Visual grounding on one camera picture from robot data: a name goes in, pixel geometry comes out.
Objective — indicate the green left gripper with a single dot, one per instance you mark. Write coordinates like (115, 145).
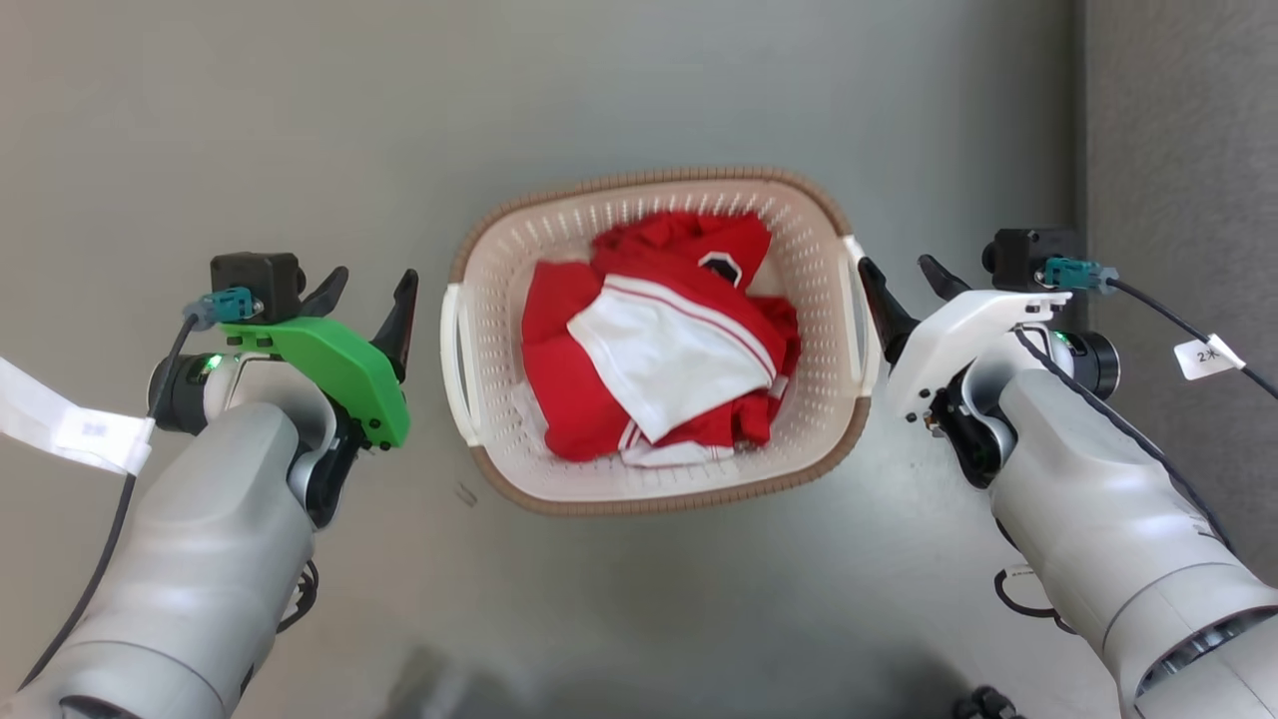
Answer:
(339, 369)

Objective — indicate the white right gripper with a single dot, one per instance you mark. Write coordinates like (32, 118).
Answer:
(949, 340)

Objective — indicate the beige perforated plastic laundry basket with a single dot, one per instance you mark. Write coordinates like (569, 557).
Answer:
(519, 240)

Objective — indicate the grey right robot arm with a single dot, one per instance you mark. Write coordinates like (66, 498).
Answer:
(1098, 499)

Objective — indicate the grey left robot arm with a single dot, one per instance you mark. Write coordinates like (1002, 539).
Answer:
(200, 559)

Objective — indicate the red sports jersey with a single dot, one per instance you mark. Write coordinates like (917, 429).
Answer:
(559, 379)

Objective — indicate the white garment with red stripes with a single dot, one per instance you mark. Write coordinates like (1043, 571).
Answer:
(669, 359)

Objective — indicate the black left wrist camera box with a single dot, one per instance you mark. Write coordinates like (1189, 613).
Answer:
(255, 280)

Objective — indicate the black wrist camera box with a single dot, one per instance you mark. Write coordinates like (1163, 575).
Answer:
(1023, 255)
(255, 280)

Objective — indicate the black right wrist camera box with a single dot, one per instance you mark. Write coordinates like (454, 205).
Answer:
(1023, 255)

